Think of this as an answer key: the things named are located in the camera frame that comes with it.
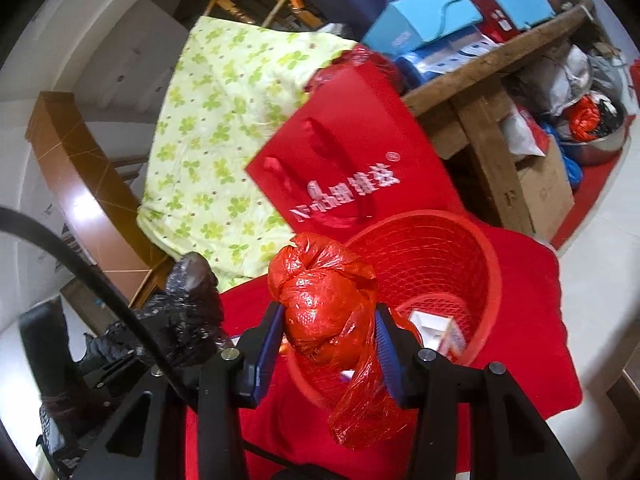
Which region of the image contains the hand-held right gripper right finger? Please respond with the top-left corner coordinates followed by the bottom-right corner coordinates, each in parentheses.
top-left (375, 304), bottom-right (583, 480)

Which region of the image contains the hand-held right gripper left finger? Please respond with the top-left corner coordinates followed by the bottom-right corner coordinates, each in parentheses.
top-left (75, 302), bottom-right (286, 480)

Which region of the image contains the black plastic bag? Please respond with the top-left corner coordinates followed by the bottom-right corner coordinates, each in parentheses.
top-left (82, 251), bottom-right (236, 406)

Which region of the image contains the red mesh plastic basket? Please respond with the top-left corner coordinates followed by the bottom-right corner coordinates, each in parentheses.
top-left (285, 210), bottom-right (502, 408)

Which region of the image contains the white carton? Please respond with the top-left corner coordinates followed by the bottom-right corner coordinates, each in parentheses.
top-left (407, 310), bottom-right (466, 363)

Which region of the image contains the red fleece blanket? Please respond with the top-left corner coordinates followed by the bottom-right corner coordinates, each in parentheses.
top-left (185, 227), bottom-right (583, 480)

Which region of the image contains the brown wooden cabinet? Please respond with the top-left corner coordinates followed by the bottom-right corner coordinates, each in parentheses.
top-left (26, 91), bottom-right (173, 306)

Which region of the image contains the red paper gift bag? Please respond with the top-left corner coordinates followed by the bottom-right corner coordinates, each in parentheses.
top-left (245, 47), bottom-right (468, 233)

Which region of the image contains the brown cardboard box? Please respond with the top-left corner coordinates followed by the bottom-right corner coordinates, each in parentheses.
top-left (515, 135), bottom-right (576, 243)

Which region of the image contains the green clover print sheet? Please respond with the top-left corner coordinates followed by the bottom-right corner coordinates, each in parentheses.
top-left (136, 16), bottom-right (358, 293)

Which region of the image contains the rough wooden table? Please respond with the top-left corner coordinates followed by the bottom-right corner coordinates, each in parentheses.
top-left (402, 4), bottom-right (596, 236)

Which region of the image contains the white and red bag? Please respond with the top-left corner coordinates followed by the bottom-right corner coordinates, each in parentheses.
top-left (500, 105), bottom-right (551, 161)

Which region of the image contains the blue plastic bag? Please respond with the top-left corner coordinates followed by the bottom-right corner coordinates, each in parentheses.
top-left (542, 122), bottom-right (583, 191)

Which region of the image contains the red floor mat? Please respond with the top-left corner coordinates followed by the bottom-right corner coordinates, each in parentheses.
top-left (552, 115), bottom-right (638, 251)

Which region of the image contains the metal basin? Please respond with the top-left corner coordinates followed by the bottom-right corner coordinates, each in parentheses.
top-left (555, 95), bottom-right (636, 166)

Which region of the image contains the blue and white pack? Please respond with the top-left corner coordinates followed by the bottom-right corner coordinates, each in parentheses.
top-left (397, 27), bottom-right (501, 86)

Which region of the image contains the orange red plastic bag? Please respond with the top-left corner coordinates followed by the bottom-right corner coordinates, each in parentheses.
top-left (570, 95), bottom-right (608, 141)

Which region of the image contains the white plastic bag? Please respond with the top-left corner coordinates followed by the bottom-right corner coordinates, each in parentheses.
top-left (520, 45), bottom-right (593, 116)

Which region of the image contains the light blue cardboard box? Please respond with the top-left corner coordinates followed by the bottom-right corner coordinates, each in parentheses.
top-left (361, 0), bottom-right (483, 56)

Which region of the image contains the black cable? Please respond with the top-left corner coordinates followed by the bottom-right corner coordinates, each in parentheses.
top-left (0, 207), bottom-right (201, 411)

